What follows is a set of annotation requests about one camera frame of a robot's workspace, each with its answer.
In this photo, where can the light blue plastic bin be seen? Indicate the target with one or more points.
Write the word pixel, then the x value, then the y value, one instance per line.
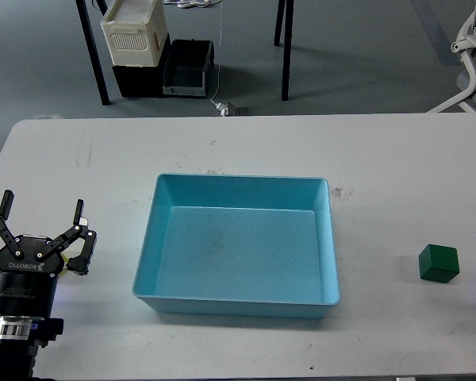
pixel 239 245

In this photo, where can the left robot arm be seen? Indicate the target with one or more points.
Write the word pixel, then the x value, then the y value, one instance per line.
pixel 21 337

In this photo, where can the green cube block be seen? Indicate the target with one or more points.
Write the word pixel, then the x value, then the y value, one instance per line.
pixel 438 263

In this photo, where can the black table leg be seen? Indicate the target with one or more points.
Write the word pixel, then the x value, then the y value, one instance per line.
pixel 287 27
pixel 281 7
pixel 92 51

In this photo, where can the black table leg rear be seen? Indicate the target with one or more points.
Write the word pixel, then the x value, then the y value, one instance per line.
pixel 281 7

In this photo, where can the white power adapter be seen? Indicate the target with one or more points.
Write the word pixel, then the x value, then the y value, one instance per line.
pixel 227 109

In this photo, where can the open black tray box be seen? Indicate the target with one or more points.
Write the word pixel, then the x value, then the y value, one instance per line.
pixel 187 68

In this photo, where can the black table leg left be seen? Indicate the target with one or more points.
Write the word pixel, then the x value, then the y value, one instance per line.
pixel 92 51

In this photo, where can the black storage box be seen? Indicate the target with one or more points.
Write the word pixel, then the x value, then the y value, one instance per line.
pixel 142 82

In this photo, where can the yellow cube block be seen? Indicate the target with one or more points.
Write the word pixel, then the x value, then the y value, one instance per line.
pixel 65 260

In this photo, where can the black table leg right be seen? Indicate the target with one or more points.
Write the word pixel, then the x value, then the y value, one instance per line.
pixel 287 27

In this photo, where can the white plastic crate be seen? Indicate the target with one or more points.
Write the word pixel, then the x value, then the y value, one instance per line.
pixel 135 32

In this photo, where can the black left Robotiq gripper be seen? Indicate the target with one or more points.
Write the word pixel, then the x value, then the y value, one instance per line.
pixel 30 266

